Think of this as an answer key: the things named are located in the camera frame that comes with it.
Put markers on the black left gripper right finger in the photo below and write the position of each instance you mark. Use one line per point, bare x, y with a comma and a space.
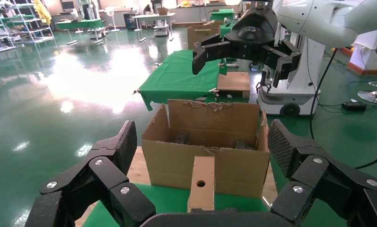
310, 175

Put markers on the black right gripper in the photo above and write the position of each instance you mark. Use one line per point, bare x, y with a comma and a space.
254, 28

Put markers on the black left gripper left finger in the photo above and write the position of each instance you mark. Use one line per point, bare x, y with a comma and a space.
113, 175

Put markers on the small cardboard box with hole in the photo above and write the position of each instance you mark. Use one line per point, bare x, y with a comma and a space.
204, 197

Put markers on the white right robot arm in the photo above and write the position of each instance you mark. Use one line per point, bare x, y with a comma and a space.
316, 22

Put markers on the closed brown cardboard box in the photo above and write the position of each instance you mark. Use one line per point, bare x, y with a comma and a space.
200, 36

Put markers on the large open cardboard carton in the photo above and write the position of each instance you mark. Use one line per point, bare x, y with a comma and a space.
169, 166

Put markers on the brown wooden board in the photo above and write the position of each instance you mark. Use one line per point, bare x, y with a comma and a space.
233, 83

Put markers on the small green covered table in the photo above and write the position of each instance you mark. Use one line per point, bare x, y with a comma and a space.
222, 15

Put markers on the silver binder clip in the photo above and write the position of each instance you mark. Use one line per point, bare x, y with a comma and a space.
214, 91
136, 91

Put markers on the green table cloth with crumbs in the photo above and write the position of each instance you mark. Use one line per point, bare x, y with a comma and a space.
169, 200

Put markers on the white wheeled robot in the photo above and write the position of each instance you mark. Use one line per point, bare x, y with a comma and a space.
304, 94

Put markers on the green cloth on side table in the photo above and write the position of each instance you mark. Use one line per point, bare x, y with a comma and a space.
175, 75

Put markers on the black power adapter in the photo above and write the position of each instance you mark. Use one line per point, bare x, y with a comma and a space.
354, 106

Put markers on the small white cart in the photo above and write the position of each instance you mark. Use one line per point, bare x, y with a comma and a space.
161, 28

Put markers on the white table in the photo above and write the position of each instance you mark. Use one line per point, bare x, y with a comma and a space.
153, 16

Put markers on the black stool chrome base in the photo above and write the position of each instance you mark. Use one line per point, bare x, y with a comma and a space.
376, 95

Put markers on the white standing fan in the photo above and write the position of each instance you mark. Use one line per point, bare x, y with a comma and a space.
112, 12

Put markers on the long green covered table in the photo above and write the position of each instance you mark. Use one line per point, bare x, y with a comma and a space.
78, 24

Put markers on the white shelf rack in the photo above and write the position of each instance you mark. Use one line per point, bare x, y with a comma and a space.
37, 31
0, 39

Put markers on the yellow garment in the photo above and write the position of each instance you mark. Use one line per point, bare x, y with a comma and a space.
43, 12

